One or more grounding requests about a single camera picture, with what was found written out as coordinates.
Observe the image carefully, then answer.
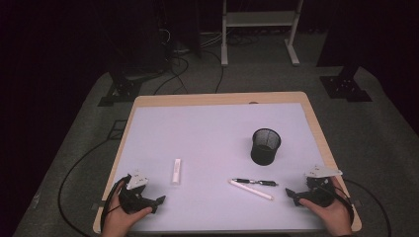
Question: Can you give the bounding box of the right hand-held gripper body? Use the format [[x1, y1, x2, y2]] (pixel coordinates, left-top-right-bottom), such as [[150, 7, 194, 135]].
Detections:
[[300, 165, 344, 208]]

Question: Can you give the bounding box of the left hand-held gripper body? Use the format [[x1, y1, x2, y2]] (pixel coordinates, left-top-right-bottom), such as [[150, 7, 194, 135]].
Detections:
[[118, 169, 156, 215]]

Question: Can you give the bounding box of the white pen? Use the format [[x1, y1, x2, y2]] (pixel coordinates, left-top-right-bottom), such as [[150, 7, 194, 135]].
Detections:
[[227, 179, 275, 201]]

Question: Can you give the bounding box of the black pen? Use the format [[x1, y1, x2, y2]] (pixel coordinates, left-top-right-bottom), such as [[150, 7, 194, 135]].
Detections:
[[231, 178, 280, 188]]

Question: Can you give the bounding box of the black mesh pen holder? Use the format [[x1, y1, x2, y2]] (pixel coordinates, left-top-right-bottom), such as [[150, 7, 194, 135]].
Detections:
[[250, 127, 283, 167]]

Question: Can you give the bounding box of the person's left hand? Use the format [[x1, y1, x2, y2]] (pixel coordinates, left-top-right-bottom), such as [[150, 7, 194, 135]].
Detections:
[[101, 181, 153, 237]]

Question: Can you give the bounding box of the person's right hand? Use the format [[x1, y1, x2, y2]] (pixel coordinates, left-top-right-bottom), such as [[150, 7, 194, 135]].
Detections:
[[298, 176, 354, 237]]

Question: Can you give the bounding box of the white table mat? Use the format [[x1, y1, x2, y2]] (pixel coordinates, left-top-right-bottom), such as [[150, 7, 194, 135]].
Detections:
[[98, 102, 355, 233]]

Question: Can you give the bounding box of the black stand base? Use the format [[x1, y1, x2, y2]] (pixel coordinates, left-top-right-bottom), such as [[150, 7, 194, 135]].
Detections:
[[319, 65, 374, 103], [97, 65, 143, 108]]

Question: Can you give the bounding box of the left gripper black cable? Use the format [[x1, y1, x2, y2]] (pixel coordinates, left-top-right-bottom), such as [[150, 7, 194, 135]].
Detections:
[[100, 175, 131, 231]]

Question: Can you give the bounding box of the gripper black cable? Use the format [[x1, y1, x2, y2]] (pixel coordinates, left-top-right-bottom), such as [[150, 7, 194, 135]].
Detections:
[[100, 175, 131, 231], [324, 184, 356, 228]]

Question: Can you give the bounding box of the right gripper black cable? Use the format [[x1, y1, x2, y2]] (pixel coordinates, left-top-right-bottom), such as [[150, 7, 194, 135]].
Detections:
[[324, 184, 356, 228]]

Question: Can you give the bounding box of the black floor cable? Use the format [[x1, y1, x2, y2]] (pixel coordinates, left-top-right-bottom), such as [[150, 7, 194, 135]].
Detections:
[[342, 178, 393, 237], [201, 48, 225, 95], [57, 138, 115, 237], [152, 53, 191, 97]]

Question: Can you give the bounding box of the black wire frame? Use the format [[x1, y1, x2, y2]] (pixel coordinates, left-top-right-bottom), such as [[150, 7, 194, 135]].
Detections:
[[107, 119, 128, 140]]

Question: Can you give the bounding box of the white metal stand frame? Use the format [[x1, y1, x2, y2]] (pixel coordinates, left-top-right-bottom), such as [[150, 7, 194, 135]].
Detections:
[[220, 0, 304, 67]]

